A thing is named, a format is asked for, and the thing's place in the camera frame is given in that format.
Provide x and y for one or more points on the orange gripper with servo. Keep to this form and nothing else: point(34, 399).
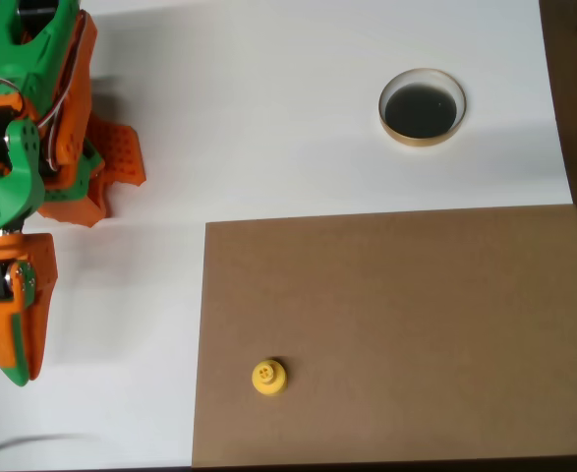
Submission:
point(19, 275)

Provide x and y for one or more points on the small yellow plastic piece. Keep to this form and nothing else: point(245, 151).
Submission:
point(270, 377)

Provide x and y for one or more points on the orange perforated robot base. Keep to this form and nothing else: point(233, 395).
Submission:
point(121, 152)

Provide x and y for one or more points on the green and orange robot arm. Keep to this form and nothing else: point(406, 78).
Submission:
point(37, 54)

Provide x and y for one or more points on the round dish with gold rim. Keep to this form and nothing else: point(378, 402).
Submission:
point(421, 110)

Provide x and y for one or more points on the white paper sheet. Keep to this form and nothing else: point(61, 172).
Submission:
point(268, 147)

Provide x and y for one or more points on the brown fibreboard panel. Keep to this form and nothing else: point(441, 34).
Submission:
point(391, 334)

